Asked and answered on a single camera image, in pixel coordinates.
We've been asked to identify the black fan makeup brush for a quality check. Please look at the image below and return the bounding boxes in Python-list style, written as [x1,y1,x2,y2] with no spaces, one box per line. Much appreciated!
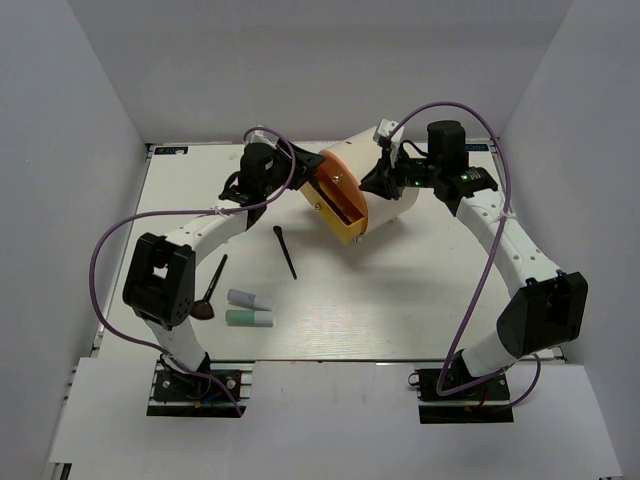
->
[191,254,228,321]

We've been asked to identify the black makeup brush wide head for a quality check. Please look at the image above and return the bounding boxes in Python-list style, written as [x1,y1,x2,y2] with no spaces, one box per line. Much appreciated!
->
[311,180,351,225]

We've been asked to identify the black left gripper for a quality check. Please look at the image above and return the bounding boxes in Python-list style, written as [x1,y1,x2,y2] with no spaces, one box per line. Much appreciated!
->
[261,137,327,197]

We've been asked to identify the yellow organizer drawer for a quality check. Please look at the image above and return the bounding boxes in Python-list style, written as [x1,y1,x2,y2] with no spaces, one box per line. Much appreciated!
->
[300,178,367,244]

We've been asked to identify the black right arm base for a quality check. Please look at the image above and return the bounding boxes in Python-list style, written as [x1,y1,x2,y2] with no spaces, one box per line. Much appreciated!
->
[407,362,514,425]

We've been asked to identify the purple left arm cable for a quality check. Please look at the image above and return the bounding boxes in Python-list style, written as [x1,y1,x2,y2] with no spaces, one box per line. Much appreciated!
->
[89,127,299,416]

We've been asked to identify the green white cosmetic tube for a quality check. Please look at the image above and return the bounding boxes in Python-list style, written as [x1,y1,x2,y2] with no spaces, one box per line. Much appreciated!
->
[225,310,275,327]

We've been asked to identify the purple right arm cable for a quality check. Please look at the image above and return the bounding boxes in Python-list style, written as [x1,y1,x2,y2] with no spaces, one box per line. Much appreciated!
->
[387,102,544,414]

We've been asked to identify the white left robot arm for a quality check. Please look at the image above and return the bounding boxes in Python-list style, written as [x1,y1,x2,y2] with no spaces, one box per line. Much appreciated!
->
[123,141,326,399]

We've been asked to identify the cream round drawer organizer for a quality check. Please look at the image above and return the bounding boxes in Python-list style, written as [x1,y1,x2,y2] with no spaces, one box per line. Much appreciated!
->
[317,127,419,243]

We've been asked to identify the lilac white cosmetic tube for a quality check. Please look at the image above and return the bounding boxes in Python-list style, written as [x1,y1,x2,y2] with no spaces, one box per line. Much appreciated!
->
[227,289,274,311]

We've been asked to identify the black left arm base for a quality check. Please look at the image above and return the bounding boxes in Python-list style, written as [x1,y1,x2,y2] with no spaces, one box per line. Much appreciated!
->
[146,361,255,418]

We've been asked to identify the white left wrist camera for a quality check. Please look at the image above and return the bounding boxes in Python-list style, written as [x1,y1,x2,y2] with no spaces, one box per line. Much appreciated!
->
[247,130,278,149]

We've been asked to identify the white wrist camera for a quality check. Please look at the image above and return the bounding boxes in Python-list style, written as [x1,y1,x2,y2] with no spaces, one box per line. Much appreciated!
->
[247,130,278,149]
[373,119,404,165]

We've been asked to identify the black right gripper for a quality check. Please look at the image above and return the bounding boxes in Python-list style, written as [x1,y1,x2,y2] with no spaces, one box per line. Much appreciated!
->
[358,144,441,201]

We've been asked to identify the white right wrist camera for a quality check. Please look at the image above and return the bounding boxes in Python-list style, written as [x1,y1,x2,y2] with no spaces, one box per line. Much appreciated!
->
[373,119,404,165]

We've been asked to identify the black makeup brush slim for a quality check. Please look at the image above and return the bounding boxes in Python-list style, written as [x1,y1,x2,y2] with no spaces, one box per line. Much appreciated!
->
[273,225,298,280]

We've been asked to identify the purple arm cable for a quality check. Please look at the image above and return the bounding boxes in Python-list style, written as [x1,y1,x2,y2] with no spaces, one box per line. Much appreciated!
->
[89,127,299,416]
[387,102,544,414]

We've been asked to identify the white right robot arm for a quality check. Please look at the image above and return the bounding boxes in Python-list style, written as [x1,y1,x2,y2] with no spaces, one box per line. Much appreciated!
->
[359,119,588,399]

